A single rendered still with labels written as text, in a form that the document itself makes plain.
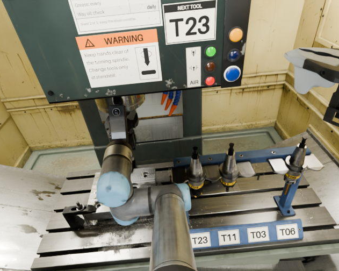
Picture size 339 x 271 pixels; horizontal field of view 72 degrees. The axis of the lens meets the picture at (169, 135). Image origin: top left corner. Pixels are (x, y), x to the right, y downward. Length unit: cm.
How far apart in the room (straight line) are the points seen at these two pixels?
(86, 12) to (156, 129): 98
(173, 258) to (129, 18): 41
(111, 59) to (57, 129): 154
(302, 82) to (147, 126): 106
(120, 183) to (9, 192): 120
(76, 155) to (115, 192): 149
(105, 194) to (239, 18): 45
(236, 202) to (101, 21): 89
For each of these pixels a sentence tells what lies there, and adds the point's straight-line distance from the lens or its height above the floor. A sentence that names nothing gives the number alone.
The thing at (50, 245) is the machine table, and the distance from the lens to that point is 115.
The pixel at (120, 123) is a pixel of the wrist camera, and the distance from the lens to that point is 66.
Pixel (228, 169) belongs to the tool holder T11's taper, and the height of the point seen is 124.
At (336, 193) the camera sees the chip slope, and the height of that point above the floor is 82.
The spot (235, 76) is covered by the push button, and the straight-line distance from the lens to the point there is 53.
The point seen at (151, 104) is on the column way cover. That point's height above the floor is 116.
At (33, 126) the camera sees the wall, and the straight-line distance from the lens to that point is 206.
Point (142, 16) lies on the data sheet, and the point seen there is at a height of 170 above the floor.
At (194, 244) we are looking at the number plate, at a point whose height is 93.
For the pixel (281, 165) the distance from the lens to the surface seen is 85.
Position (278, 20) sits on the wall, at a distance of 170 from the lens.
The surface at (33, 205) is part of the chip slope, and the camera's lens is 161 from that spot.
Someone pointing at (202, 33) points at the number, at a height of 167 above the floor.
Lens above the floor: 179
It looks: 38 degrees down
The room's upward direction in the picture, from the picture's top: 6 degrees counter-clockwise
